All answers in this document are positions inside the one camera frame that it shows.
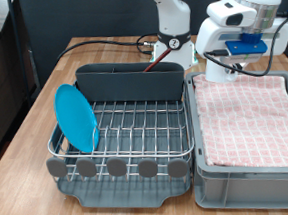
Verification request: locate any black metal frame pole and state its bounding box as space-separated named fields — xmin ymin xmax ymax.
xmin=6 ymin=0 xmax=43 ymax=111

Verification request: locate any steel wire dish rack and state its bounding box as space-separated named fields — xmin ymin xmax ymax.
xmin=39 ymin=73 xmax=198 ymax=189

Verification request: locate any black flange cable plug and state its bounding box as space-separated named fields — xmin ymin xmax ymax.
xmin=274 ymin=10 xmax=288 ymax=20

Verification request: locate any dark blue backdrop curtain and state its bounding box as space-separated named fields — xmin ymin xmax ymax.
xmin=16 ymin=0 xmax=288 ymax=95

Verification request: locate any pink checkered towel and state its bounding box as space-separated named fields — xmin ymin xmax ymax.
xmin=192 ymin=67 xmax=288 ymax=176

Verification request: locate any black power cable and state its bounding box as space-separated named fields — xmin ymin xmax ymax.
xmin=54 ymin=32 xmax=161 ymax=63

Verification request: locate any black camera cable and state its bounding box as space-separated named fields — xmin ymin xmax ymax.
xmin=200 ymin=15 xmax=288 ymax=82

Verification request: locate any grey plastic crate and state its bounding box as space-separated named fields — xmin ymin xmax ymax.
xmin=183 ymin=64 xmax=288 ymax=215

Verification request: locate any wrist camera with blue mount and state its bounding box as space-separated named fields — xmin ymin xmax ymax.
xmin=218 ymin=31 xmax=270 ymax=66

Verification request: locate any dark grey cutlery holder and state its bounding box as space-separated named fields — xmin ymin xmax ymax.
xmin=73 ymin=56 xmax=188 ymax=109

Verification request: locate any grey drain tray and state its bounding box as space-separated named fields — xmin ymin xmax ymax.
xmin=43 ymin=77 xmax=198 ymax=215

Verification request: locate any blue plastic plate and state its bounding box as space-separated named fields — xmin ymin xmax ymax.
xmin=52 ymin=80 xmax=101 ymax=156

